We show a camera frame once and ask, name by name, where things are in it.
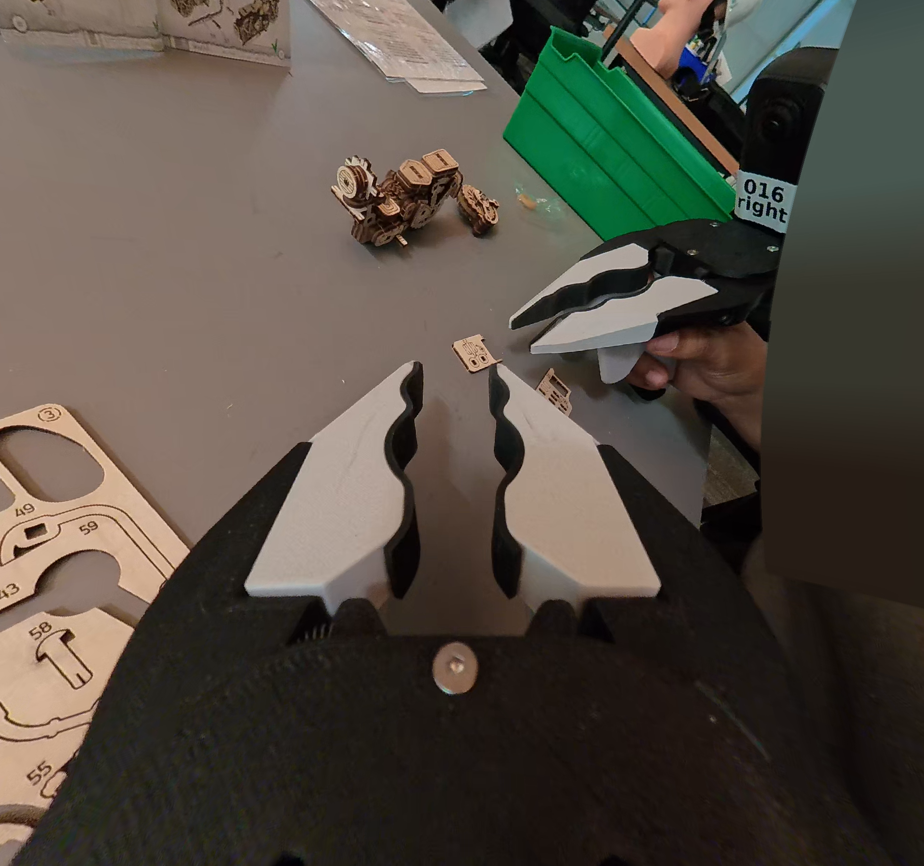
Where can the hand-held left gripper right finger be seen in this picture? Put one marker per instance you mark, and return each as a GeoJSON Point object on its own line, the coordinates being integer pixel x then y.
{"type": "Point", "coordinates": [577, 519]}

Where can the small slotted wooden piece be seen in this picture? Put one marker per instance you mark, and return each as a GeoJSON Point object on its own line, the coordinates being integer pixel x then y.
{"type": "Point", "coordinates": [554, 391]}

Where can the mannequin head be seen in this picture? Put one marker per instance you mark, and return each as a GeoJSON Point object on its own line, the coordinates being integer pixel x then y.
{"type": "Point", "coordinates": [689, 14]}

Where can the grey desk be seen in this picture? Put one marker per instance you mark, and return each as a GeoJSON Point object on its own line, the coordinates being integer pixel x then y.
{"type": "Point", "coordinates": [180, 267]}

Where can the wooden side table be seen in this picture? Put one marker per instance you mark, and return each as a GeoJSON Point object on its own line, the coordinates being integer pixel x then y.
{"type": "Point", "coordinates": [671, 97]}

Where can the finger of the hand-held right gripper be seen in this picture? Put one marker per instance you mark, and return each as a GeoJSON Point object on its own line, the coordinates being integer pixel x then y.
{"type": "Point", "coordinates": [585, 277]}
{"type": "Point", "coordinates": [621, 321]}

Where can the small wooden piece round holes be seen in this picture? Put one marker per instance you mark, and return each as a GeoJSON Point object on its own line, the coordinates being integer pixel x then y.
{"type": "Point", "coordinates": [476, 353]}

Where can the wooden puzzle parts sheet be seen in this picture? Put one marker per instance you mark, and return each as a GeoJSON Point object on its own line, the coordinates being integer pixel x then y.
{"type": "Point", "coordinates": [29, 693]}

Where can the plastic-sleeved paper sheets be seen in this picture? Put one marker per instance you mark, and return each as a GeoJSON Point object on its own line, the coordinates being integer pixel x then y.
{"type": "Point", "coordinates": [382, 14]}

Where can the green plastic bin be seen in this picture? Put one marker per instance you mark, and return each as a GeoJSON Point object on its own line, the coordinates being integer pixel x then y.
{"type": "Point", "coordinates": [599, 137]}

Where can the person's right hand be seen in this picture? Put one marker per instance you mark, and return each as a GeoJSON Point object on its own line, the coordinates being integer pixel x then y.
{"type": "Point", "coordinates": [714, 368]}

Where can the wooden model motorcycle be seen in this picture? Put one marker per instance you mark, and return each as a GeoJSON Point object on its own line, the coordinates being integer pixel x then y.
{"type": "Point", "coordinates": [397, 198]}

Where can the small wooden wheel assembly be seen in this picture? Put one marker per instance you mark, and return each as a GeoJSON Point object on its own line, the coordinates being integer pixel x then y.
{"type": "Point", "coordinates": [478, 209]}

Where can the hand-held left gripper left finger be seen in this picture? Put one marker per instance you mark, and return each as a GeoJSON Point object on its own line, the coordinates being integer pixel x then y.
{"type": "Point", "coordinates": [332, 512]}

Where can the small clear plastic bag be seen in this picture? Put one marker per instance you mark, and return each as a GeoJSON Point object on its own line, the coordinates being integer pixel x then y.
{"type": "Point", "coordinates": [541, 200]}

